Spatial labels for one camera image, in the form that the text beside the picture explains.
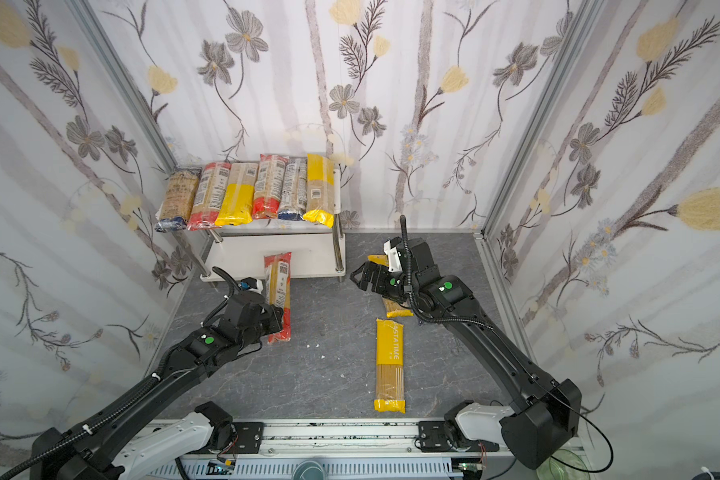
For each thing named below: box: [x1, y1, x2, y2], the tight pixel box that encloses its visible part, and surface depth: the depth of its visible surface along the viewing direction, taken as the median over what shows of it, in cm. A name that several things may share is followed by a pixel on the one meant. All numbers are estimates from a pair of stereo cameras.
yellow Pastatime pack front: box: [374, 318, 406, 413], surface depth 86 cm
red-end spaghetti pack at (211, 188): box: [187, 162, 232, 231], surface depth 78 cm
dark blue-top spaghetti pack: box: [155, 167, 202, 233], surface depth 79 cm
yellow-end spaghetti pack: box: [215, 162, 259, 226], surface depth 79 cm
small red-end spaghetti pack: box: [264, 252, 292, 344], surface depth 85 cm
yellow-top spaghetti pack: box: [302, 153, 335, 228], surface depth 78 cm
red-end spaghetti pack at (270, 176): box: [252, 154, 289, 220], surface depth 80 cm
